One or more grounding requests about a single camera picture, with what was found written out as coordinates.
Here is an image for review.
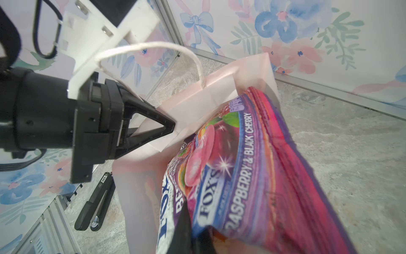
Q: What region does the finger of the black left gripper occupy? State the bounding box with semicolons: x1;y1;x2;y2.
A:
117;85;176;158

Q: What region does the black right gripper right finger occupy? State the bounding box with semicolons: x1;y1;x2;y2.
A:
198;229;217;254

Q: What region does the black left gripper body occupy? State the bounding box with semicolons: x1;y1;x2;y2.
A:
1;67;124;183

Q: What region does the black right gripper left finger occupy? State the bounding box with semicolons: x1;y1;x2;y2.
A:
173;212;192;254

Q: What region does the red paper gift bag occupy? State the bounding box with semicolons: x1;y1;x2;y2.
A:
95;41;280;254

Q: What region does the purple Fox's candy bag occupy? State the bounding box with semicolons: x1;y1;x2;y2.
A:
156;87;356;254

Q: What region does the black stapler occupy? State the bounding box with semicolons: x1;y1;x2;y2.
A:
74;172;116;231

